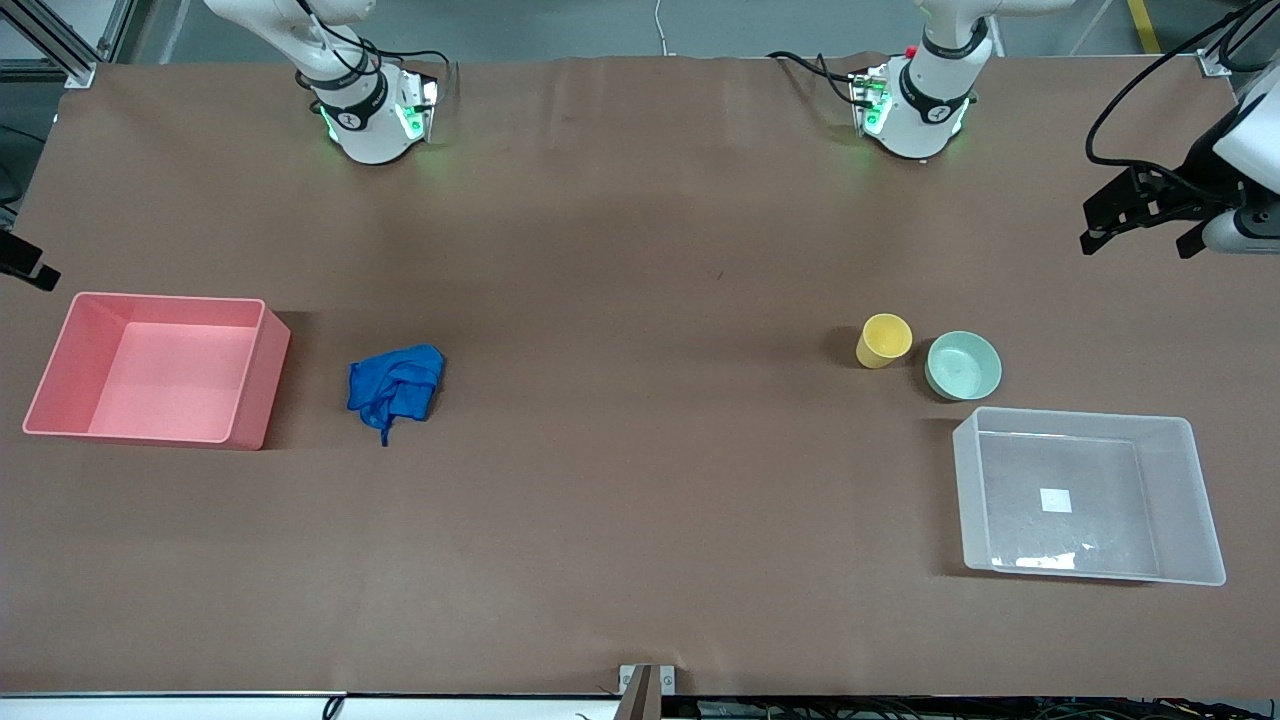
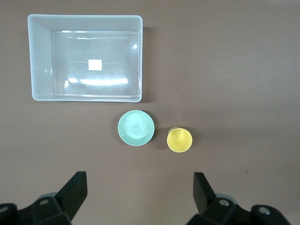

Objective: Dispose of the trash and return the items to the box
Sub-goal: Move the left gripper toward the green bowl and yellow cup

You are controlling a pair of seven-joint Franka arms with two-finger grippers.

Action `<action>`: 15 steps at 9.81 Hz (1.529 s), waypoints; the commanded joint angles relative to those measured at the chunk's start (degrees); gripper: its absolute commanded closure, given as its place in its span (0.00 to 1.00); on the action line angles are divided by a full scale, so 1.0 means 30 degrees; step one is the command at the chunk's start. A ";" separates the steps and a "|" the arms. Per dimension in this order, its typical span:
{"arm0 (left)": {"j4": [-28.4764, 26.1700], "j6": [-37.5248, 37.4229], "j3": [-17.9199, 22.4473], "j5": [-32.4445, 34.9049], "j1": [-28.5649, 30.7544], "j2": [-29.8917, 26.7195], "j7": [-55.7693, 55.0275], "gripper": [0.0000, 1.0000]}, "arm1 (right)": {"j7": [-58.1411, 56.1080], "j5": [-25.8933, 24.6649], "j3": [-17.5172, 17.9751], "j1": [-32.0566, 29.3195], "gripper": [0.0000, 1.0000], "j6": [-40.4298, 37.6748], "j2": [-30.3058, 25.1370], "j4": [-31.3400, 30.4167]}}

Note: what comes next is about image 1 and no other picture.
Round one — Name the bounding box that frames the blue cloth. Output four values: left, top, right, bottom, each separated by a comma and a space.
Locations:
347, 344, 447, 447

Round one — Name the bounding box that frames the yellow plastic cup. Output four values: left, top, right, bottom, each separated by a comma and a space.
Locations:
855, 313, 914, 370

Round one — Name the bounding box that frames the clear plastic box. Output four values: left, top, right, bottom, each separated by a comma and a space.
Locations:
952, 406, 1227, 587

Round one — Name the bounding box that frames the brown table cover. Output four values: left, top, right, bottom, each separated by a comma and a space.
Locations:
0, 55, 1280, 697

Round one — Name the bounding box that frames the pink plastic bin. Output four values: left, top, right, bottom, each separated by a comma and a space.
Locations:
22, 291, 292, 452

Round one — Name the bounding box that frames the metal table edge bracket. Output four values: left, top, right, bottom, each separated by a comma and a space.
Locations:
618, 664, 677, 720

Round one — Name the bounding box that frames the black right arm base cable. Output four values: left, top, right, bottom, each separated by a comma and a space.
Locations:
295, 0, 453, 101

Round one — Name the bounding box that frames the mint green bowl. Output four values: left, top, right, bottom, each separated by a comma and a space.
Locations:
924, 330, 1003, 403

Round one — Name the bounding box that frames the aluminium frame post with bracket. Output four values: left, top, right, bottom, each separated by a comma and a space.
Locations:
0, 0, 136, 89
1198, 0, 1280, 79

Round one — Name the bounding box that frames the black left arm base cable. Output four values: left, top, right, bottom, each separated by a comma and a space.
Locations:
767, 50, 871, 106

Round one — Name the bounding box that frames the black arm base cable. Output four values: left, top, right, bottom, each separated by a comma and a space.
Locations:
767, 50, 871, 106
295, 0, 453, 101

